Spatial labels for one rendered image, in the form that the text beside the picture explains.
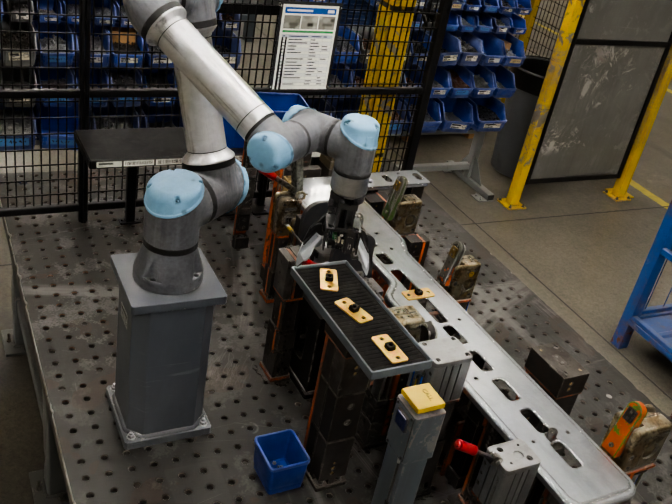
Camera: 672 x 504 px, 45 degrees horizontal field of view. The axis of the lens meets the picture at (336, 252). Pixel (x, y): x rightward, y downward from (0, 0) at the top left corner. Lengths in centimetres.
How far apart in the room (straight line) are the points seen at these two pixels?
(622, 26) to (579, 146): 76
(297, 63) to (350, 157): 127
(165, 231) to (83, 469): 58
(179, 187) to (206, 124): 16
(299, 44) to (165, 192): 122
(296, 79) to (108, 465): 147
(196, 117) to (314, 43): 112
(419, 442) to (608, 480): 41
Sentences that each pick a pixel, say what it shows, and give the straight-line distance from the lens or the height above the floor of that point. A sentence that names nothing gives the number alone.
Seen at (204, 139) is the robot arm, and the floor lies 139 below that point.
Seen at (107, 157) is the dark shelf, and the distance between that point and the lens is 246.
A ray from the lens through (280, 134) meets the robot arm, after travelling 147.
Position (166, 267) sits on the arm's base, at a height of 116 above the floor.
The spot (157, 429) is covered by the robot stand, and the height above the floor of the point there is 73.
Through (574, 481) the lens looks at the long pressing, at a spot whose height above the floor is 100.
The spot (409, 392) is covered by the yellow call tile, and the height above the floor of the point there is 116.
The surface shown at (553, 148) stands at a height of 38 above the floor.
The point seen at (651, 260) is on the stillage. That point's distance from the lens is 387.
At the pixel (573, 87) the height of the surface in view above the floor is 77.
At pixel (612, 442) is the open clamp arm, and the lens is 181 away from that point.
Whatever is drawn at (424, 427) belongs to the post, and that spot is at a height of 112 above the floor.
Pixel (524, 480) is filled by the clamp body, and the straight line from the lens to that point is 162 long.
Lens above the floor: 208
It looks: 30 degrees down
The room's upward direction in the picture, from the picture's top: 11 degrees clockwise
